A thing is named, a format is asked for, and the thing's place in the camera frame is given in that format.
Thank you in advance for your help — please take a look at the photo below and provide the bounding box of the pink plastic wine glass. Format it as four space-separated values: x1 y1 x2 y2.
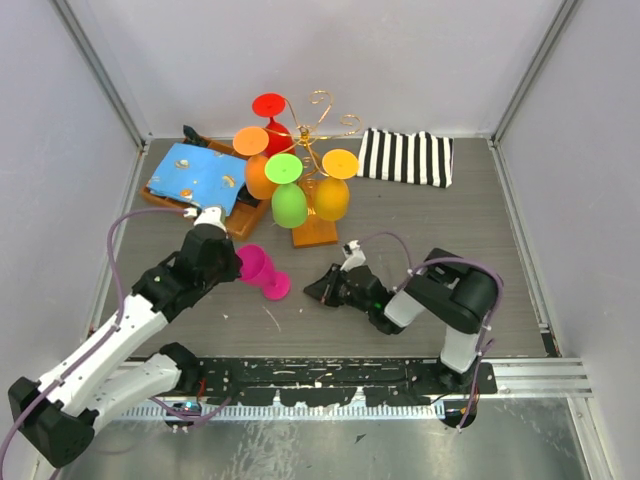
236 244 291 301

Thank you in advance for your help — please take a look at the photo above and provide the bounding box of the red plastic wine glass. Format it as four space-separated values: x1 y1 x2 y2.
252 92 295 158

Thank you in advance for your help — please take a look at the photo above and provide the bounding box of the yellow plastic wine glass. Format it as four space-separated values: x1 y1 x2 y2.
314 149 359 221

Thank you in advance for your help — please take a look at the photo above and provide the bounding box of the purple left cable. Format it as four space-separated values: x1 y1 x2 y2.
0 207 199 466

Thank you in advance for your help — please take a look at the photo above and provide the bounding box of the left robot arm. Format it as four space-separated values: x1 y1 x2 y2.
8 221 241 468

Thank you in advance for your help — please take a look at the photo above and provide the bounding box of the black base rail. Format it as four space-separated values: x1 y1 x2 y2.
166 357 471 407

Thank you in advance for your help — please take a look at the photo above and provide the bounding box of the orange plastic wine glass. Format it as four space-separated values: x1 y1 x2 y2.
232 126 277 200

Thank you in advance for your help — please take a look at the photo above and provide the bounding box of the blue patterned cloth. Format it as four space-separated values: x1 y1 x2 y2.
147 143 246 215

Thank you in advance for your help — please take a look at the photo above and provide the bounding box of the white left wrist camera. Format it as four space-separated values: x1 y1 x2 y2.
182 205 228 235

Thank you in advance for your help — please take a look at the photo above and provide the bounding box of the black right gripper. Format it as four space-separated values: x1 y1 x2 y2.
304 263 373 316

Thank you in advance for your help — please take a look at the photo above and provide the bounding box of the gold wire glass rack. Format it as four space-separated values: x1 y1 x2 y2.
289 90 362 248

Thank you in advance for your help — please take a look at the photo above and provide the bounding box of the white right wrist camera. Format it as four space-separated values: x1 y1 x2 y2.
340 240 366 272

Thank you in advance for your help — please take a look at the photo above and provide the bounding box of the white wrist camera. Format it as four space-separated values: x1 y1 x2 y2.
340 240 366 272
182 205 228 235

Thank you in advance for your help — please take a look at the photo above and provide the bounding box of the green plastic wine glass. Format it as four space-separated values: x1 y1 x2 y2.
265 153 308 229

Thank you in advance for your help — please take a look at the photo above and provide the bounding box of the dark patterned cloth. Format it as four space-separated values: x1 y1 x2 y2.
183 125 210 148

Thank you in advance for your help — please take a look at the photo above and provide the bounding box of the wooden compartment tray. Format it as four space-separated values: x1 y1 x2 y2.
139 138 270 241

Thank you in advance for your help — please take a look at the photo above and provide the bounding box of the black white striped cloth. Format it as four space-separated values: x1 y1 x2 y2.
357 128 454 189

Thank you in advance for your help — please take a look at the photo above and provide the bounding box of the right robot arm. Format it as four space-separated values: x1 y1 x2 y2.
303 247 504 394

